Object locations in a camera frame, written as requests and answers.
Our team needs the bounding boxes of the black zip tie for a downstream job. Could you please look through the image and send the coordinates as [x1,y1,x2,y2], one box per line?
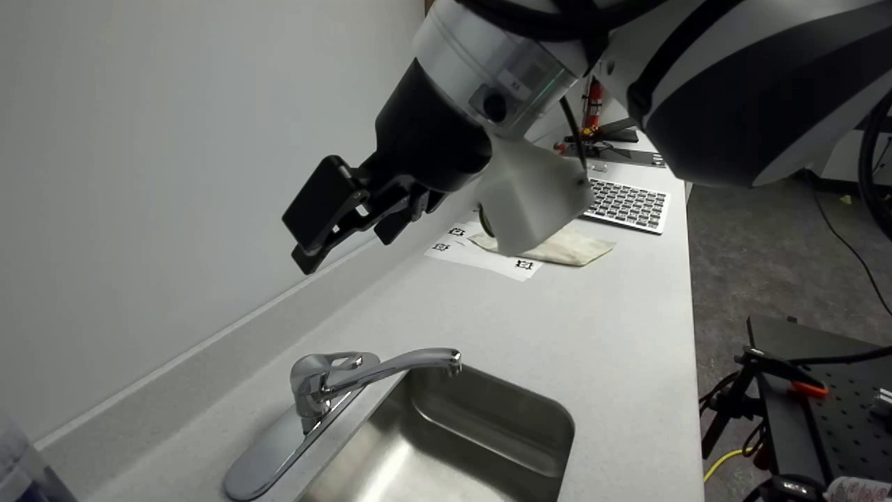
[559,93,591,174]

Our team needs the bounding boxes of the black white calibration grid board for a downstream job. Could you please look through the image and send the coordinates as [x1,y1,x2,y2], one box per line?
[577,174,672,237]

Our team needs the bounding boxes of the crumpled white cloth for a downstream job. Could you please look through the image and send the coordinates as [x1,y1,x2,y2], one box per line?
[465,225,617,271]

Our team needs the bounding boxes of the chrome tap base with lever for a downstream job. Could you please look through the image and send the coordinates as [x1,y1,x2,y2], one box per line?
[222,349,386,502]

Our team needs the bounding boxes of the red and black hand tools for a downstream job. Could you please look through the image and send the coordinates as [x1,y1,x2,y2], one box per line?
[553,75,669,170]

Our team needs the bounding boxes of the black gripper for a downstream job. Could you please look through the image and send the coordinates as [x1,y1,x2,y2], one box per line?
[279,59,496,279]

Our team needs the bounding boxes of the thin black floor cable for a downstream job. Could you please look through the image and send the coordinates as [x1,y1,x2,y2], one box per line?
[815,186,892,321]

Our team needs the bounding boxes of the chrome tap spout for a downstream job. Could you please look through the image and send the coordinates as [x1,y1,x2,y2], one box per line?
[319,344,465,397]

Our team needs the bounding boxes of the black tripod clamp stand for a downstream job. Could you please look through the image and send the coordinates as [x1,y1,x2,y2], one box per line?
[698,318,838,462]

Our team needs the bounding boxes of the black optical breadboard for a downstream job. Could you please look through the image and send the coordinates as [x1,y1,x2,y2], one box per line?
[741,318,892,487]

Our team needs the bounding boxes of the white paper with printed tags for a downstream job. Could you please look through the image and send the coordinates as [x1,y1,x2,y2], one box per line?
[425,222,543,285]

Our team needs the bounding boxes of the yellow cable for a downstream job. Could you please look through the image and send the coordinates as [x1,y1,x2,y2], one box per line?
[704,443,754,485]

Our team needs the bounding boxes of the stainless steel sink basin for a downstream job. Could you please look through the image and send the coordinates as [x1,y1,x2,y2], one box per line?
[295,353,580,502]

